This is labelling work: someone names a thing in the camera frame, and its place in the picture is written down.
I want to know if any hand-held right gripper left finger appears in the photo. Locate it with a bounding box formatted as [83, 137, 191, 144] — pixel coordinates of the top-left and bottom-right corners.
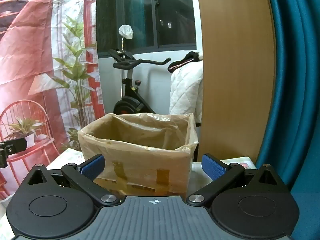
[21, 154, 121, 208]

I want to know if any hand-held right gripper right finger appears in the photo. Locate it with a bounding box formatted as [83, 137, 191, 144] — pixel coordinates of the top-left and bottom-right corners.
[186, 153, 292, 208]

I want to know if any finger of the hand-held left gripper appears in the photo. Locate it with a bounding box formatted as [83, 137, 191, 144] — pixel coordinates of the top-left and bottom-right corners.
[0, 137, 27, 169]

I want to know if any cardboard box with plastic liner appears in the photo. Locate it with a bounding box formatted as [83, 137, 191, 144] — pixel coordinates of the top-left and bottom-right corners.
[77, 113, 199, 197]

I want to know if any checked tablecloth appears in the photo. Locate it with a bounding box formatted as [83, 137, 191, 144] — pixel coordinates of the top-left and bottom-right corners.
[0, 148, 258, 240]

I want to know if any black exercise bike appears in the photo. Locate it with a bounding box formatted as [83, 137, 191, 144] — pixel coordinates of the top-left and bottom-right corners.
[108, 49, 172, 115]

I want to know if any white quilted blanket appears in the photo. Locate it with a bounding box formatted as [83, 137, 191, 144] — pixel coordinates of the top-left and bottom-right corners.
[169, 61, 204, 128]

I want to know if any printed red backdrop cloth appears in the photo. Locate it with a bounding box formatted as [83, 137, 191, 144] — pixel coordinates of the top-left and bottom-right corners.
[0, 0, 107, 203]

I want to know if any wooden board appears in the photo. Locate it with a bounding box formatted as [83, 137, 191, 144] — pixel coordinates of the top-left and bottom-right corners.
[195, 0, 277, 165]

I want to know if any black garment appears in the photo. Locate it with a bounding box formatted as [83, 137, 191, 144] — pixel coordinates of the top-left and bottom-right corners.
[167, 51, 204, 74]

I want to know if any teal curtain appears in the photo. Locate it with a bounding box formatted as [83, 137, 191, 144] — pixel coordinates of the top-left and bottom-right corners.
[255, 0, 320, 240]

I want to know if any white plastic bag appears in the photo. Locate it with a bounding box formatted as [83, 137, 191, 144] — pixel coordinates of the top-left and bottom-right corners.
[118, 24, 134, 40]

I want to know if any dark window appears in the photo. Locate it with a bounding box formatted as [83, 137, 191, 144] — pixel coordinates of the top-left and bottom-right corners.
[96, 0, 197, 54]

